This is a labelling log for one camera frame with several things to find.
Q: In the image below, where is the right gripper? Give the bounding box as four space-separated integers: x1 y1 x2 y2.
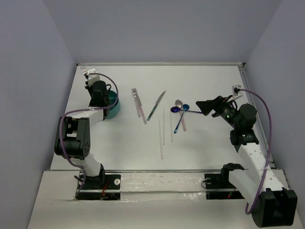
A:
195 94 240 129

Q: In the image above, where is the pink handled fork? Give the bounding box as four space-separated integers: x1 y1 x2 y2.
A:
132 88 141 117
81 66 88 76

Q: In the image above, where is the teal handled knife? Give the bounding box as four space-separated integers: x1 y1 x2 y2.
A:
147 91 166 121

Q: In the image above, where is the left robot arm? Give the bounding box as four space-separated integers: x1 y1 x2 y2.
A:
54 76 117 191

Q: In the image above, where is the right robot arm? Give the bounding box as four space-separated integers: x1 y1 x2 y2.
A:
196 96 297 228

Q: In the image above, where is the blue metallic spoon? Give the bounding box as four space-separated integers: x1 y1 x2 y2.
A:
173 104 190 134

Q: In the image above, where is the teal divided utensil holder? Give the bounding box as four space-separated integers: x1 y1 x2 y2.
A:
105 90 121 119

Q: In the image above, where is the purple metallic spoon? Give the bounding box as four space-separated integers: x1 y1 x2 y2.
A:
170 106 202 114

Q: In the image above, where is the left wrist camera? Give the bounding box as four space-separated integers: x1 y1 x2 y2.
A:
85 68 100 86

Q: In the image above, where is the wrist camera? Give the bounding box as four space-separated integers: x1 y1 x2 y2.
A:
228 85 243 101
85 68 100 86

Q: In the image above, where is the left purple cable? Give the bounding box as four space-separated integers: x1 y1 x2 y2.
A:
58 73 119 191

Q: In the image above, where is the silver spoon pink handle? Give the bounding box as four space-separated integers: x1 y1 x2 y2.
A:
175 100 186 131

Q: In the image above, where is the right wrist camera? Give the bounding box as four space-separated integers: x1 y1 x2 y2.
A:
228 85 243 101

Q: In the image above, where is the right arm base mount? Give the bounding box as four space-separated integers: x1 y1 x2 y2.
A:
201 163 244 200

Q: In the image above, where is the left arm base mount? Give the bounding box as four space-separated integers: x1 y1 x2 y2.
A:
74 172 121 200

